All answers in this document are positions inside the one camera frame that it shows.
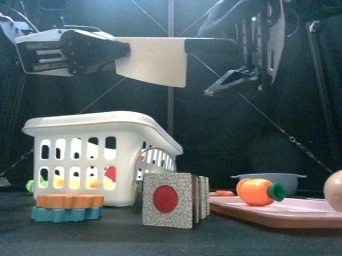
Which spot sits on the green toy piece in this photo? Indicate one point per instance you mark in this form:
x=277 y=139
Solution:
x=30 y=186

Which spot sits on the grey vertical frame pole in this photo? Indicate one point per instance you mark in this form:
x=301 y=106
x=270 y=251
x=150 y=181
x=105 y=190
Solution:
x=171 y=106

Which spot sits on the small orange toy piece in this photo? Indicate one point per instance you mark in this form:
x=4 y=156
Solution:
x=222 y=193

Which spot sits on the yellow toy in basket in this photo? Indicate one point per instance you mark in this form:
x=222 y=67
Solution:
x=75 y=181

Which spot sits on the patterned thin block slice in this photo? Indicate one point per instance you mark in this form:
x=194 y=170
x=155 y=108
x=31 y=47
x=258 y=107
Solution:
x=204 y=196

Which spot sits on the pink cutting board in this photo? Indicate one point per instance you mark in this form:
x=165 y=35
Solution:
x=285 y=213

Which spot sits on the grey bowl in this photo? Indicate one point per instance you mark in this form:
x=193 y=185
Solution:
x=289 y=181

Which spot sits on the beige round toy ball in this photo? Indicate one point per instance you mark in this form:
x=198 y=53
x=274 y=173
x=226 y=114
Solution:
x=334 y=190

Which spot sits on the orange toy fruit green leaf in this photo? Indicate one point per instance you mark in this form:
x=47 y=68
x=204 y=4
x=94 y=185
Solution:
x=256 y=191

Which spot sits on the blue gear-shaped block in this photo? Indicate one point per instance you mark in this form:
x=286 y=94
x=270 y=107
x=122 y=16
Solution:
x=67 y=215

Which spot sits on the white plastic slotted basket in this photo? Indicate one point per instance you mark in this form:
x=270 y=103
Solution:
x=115 y=133

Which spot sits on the patterned block with red circle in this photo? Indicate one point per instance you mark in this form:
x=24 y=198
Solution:
x=169 y=200

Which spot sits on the red toy in basket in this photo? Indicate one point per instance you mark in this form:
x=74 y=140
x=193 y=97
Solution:
x=111 y=173

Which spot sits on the orange gear-shaped block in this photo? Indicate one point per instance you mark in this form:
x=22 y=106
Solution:
x=69 y=201

